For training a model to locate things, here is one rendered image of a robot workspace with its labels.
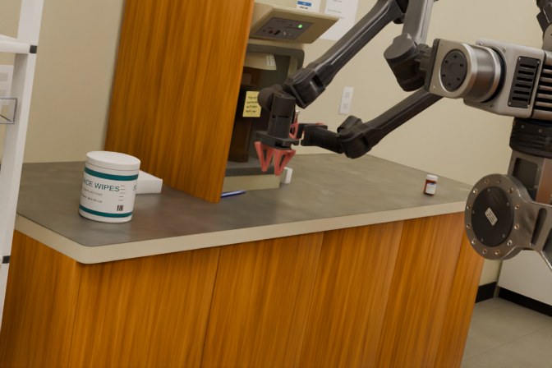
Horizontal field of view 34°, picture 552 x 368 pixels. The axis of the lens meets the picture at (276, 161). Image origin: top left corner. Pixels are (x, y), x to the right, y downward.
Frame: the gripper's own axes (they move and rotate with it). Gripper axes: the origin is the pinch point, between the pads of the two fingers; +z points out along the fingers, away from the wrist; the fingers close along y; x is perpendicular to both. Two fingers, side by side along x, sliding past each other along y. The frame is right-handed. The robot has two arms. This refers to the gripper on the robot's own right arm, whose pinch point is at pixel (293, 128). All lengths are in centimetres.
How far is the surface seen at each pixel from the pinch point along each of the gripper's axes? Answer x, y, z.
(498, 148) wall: 26, -246, 54
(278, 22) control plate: -31.9, 19.3, -2.7
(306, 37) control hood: -28.3, 0.7, 1.1
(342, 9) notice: -36, -79, 51
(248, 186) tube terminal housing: 19.4, 10.9, 4.4
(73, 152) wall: 19, 46, 46
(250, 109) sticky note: -4.9, 17.0, 3.6
